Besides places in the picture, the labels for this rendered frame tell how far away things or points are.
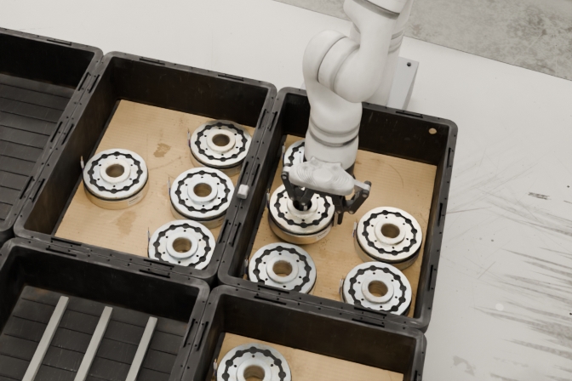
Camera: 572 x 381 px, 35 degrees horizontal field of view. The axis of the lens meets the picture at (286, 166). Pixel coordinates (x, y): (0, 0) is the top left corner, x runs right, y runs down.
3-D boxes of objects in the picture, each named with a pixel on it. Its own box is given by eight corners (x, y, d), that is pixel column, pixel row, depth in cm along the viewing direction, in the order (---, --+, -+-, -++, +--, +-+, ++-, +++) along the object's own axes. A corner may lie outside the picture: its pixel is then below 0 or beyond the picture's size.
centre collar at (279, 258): (268, 254, 137) (268, 252, 137) (300, 259, 137) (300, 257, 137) (263, 281, 134) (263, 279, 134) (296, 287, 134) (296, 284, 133)
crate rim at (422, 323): (279, 93, 153) (280, 83, 151) (456, 130, 150) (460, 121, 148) (214, 291, 127) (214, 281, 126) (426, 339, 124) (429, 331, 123)
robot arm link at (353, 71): (350, 111, 114) (401, 11, 109) (297, 76, 117) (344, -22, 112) (374, 109, 120) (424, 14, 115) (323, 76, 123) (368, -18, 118)
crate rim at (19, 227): (108, 59, 156) (106, 48, 154) (278, 93, 153) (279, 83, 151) (11, 244, 130) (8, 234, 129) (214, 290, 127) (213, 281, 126)
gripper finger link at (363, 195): (363, 192, 133) (342, 210, 138) (373, 197, 134) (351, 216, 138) (366, 179, 135) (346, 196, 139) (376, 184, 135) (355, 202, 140)
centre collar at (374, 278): (362, 274, 136) (363, 271, 136) (395, 279, 136) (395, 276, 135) (359, 302, 133) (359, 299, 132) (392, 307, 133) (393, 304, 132)
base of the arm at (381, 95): (346, 71, 173) (358, 0, 160) (393, 83, 172) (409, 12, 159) (334, 104, 167) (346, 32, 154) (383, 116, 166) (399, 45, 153)
